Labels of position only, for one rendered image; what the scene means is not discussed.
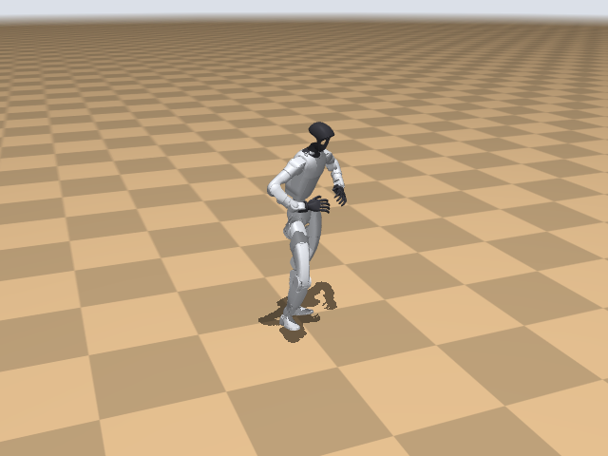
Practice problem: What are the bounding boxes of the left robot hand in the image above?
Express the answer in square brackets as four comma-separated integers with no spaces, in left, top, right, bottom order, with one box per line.
[333,184,347,206]

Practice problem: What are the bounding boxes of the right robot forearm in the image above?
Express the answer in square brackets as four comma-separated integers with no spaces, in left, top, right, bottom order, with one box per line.
[271,184,306,213]

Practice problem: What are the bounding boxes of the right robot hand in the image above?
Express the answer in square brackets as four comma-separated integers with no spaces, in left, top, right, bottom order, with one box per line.
[297,196,330,214]

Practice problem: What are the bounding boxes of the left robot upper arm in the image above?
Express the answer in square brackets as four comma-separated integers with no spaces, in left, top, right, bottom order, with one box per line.
[324,149,337,171]

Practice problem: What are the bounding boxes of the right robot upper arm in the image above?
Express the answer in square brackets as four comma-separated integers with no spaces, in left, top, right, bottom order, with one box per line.
[267,157,306,197]

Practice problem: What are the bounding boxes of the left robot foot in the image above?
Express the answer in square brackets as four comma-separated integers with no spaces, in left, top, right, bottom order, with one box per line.
[283,306,314,315]

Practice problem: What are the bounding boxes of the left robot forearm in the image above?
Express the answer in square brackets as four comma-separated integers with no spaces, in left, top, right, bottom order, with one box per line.
[331,159,345,193]

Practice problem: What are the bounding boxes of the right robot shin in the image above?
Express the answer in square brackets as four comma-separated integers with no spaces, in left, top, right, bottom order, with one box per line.
[283,275,308,319]

